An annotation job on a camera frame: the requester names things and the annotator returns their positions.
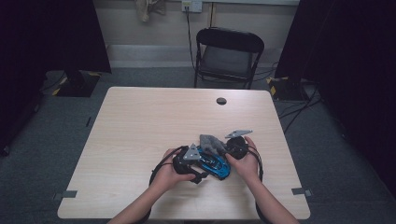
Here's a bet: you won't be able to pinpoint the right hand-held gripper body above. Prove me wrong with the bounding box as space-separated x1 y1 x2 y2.
224 129 254 161

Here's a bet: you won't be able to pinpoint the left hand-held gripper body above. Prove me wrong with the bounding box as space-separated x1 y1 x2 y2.
172 143 202 176

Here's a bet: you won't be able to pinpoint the blue toy car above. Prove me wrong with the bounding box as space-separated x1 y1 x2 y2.
194 146 233 182

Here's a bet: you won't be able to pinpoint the grey cloth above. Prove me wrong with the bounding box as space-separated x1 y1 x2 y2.
199 133 230 157

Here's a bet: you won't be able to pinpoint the person's right hand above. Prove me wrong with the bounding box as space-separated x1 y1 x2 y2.
225 135 262 185

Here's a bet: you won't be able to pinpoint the person's left hand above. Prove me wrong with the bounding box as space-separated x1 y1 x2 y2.
152 147 197 196

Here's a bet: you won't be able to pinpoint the black stand base yellow tape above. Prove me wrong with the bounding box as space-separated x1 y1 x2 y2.
50 70 102 98
265 76 310 102

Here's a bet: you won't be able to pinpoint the grey tape piece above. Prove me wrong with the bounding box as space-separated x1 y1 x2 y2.
52 189 78 202
291 187 313 197

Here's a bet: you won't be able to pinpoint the black folding chair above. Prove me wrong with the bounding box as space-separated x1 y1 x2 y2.
193 26 265 91

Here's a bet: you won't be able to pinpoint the black curtain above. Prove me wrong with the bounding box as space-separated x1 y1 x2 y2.
275 0 396 200
0 0 112 157

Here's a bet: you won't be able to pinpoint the beige hanging cloth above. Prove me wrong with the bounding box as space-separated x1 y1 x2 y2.
134 0 167 22

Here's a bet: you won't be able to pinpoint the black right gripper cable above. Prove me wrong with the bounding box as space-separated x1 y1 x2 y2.
246 144 266 224

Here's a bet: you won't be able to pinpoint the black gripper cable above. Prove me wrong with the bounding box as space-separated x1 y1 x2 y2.
246 144 266 224
136 145 190 224

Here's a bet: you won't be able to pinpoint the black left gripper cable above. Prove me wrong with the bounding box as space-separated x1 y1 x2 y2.
136 145 190 224

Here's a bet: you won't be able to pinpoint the black floor cables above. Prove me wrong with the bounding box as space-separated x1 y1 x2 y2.
278 83 323 135

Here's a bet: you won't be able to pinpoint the black socket cable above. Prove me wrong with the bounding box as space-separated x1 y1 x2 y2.
185 6 197 71

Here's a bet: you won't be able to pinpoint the thin black wall cable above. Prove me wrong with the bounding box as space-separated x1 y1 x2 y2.
209 2 216 28

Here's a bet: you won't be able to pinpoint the white wall socket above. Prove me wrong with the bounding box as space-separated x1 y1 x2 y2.
181 0 204 14

